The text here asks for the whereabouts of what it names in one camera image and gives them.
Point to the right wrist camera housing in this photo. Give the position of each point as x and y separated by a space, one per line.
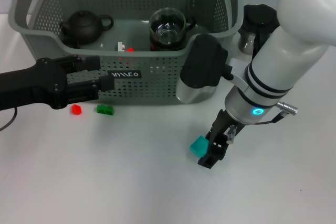
204 64

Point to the green toy brick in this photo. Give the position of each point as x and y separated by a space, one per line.
105 109

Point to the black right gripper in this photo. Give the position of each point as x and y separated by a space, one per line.
220 134

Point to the black clay teapot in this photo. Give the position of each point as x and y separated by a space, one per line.
81 28

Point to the small red toy brick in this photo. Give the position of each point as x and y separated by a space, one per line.
76 109

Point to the grey perforated plastic storage bin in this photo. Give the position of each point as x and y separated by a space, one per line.
157 82

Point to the orange-red sloped toy brick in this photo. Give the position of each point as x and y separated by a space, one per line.
130 50

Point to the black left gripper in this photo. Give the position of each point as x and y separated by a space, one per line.
34 87

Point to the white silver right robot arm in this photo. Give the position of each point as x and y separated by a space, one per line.
288 51

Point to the teal square toy brick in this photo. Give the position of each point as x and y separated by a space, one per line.
198 147

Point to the glass teacup black holder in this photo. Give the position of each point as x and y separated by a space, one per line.
190 25
168 19
164 47

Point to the white toy brick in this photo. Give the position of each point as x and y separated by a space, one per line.
120 46

